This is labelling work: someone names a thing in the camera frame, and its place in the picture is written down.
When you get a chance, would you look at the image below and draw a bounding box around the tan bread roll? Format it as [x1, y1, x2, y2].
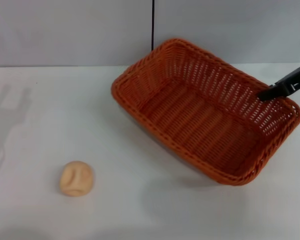
[58, 160, 95, 197]

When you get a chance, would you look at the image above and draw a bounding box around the thin black vertical wall strip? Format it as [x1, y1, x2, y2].
[150, 0, 156, 51]

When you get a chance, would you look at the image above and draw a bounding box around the orange woven plastic basket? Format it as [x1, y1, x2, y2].
[110, 37, 300, 187]

